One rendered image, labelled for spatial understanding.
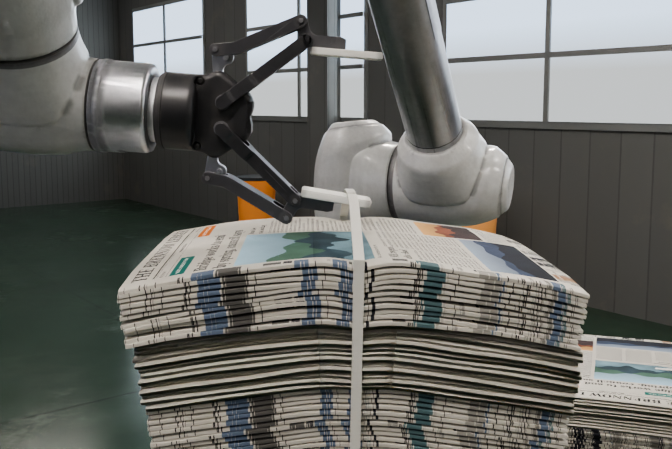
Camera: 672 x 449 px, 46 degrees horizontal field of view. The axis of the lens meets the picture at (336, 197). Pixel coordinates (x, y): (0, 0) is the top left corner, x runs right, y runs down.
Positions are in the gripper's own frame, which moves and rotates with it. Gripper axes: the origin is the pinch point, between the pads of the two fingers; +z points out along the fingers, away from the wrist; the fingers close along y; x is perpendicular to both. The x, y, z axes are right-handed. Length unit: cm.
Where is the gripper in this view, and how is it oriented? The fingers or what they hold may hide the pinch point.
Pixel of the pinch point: (364, 126)
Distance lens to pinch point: 77.9
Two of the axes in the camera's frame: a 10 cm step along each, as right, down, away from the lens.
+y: -0.8, 9.9, 1.5
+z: 10.0, 0.8, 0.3
